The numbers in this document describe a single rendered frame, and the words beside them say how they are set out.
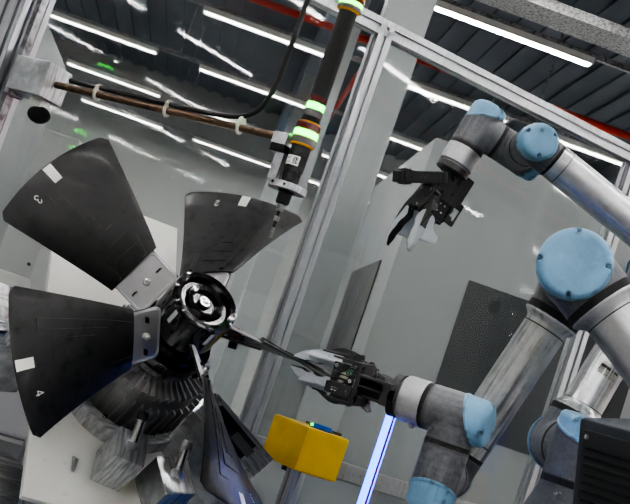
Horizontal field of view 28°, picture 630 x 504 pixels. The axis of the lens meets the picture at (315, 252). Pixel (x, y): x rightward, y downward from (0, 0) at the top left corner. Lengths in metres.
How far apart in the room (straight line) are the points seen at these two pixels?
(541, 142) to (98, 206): 0.89
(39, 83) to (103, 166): 0.39
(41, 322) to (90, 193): 0.32
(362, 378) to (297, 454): 0.51
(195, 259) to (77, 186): 0.25
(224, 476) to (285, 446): 0.62
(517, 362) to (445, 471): 0.24
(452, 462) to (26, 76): 1.15
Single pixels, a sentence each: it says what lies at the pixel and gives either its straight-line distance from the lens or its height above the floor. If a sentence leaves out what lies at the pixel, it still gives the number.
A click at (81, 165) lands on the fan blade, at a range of 2.17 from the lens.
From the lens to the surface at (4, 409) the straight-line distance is 2.57.
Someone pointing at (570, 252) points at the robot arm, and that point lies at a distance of 1.96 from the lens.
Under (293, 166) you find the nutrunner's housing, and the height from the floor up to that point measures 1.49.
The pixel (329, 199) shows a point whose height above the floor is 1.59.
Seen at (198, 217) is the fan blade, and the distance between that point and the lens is 2.33.
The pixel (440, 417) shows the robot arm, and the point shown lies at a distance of 1.98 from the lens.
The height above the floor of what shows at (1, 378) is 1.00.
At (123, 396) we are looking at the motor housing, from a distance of 2.15.
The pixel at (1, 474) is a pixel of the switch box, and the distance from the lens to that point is 2.35.
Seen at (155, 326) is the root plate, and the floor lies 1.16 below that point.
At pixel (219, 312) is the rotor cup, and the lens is 2.08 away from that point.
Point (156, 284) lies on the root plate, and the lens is 2.13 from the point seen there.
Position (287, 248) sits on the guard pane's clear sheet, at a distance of 2.98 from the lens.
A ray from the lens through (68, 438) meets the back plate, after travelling 2.17.
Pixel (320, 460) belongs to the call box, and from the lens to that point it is 2.52.
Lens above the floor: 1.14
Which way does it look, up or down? 6 degrees up
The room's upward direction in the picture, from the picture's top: 19 degrees clockwise
